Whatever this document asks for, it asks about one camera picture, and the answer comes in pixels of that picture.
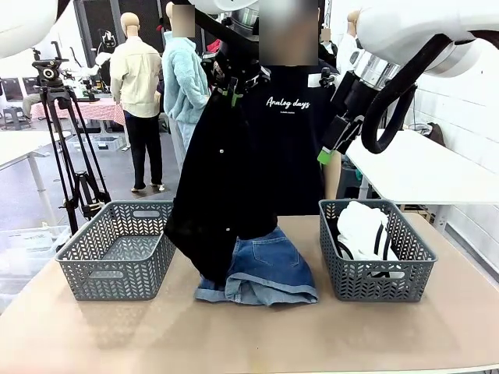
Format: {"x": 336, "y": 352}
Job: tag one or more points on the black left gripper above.
{"x": 238, "y": 66}

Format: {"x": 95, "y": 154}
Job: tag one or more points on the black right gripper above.
{"x": 354, "y": 97}

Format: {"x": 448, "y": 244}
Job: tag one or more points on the black button shirt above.
{"x": 218, "y": 175}

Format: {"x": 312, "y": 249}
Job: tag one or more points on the white garment with black trim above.
{"x": 362, "y": 230}

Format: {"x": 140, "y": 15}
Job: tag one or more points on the blue denim shorts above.
{"x": 273, "y": 265}

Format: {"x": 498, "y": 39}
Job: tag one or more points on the person's left forearm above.
{"x": 332, "y": 179}

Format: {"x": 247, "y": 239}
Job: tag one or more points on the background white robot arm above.
{"x": 102, "y": 54}

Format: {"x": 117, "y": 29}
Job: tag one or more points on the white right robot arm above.
{"x": 409, "y": 23}

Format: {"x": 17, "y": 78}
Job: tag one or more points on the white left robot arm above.
{"x": 23, "y": 23}

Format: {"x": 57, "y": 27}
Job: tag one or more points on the mannequin in light blue fleece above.
{"x": 183, "y": 85}

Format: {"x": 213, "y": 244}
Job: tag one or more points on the person in black T-shirt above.
{"x": 288, "y": 156}

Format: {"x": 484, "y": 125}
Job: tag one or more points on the mannequin in white shirt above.
{"x": 345, "y": 50}

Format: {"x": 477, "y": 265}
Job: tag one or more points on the large white table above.
{"x": 421, "y": 171}

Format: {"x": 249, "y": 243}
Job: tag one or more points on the brown bag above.
{"x": 437, "y": 134}

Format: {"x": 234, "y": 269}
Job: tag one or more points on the mannequin in cream shirt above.
{"x": 136, "y": 85}

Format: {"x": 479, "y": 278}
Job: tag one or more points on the grey floor bin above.
{"x": 105, "y": 143}

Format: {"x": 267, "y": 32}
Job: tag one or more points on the red checkered cloth table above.
{"x": 89, "y": 109}

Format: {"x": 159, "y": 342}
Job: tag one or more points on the grey plastic lattice basket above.
{"x": 117, "y": 253}
{"x": 374, "y": 280}

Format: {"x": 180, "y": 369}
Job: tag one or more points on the small white table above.
{"x": 23, "y": 148}

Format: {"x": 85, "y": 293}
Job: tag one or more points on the grey stool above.
{"x": 15, "y": 117}

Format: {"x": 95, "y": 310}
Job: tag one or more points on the clear plastic storage box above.
{"x": 27, "y": 245}

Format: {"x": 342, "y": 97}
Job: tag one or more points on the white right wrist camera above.
{"x": 317, "y": 80}

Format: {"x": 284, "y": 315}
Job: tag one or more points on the black camera tripod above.
{"x": 62, "y": 128}

